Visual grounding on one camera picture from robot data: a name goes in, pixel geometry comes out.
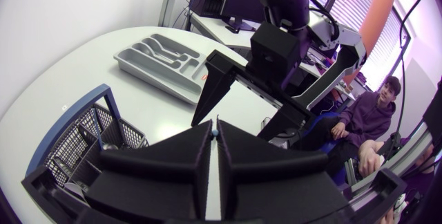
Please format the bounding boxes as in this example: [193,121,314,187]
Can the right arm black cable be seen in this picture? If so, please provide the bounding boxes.
[308,0,341,42]

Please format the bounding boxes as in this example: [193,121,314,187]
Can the grey cutlery basket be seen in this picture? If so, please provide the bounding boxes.
[26,84,151,204]

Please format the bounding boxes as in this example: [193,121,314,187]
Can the black device box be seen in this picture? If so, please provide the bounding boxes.
[189,0,224,19]

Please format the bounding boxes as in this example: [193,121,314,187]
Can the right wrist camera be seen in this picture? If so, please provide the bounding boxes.
[249,21,302,85]

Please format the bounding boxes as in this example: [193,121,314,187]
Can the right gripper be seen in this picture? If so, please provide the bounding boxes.
[191,48,316,142]

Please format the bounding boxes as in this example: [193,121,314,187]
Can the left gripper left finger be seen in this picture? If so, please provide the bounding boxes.
[84,119,214,222]

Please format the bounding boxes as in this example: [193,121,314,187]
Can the person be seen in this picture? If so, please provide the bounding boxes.
[296,75,403,178]

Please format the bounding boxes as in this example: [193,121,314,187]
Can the window blinds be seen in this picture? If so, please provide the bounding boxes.
[265,0,412,92]

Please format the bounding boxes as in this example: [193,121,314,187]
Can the hanging black cable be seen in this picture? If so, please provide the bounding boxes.
[386,0,429,161]

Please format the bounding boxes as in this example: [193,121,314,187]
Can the grey cutlery tray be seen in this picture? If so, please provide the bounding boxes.
[113,32,208,106]

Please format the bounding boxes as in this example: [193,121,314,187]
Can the person's hand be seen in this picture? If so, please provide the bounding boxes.
[357,139,386,178]

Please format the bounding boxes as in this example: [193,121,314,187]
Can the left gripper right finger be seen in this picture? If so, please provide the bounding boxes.
[216,118,350,223]

